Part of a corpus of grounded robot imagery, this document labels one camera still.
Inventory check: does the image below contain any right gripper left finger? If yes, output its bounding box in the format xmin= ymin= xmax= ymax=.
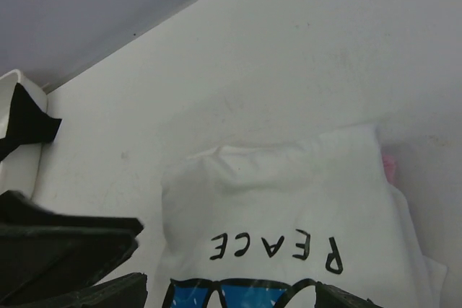
xmin=21 ymin=273 xmax=148 ymax=308

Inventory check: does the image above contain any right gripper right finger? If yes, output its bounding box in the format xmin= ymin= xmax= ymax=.
xmin=314 ymin=282 xmax=375 ymax=308

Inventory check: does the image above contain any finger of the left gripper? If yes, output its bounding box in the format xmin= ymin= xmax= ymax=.
xmin=1 ymin=190 xmax=144 ymax=304

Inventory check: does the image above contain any white t shirt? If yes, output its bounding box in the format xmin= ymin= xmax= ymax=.
xmin=150 ymin=126 xmax=446 ymax=307

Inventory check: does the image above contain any pink t shirt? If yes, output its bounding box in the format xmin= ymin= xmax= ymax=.
xmin=382 ymin=154 xmax=397 ymax=185

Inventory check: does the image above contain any white plastic bin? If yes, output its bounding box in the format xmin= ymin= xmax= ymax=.
xmin=1 ymin=69 xmax=48 ymax=199

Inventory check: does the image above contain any black t shirt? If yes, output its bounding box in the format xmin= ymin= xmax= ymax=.
xmin=1 ymin=83 xmax=62 ymax=161

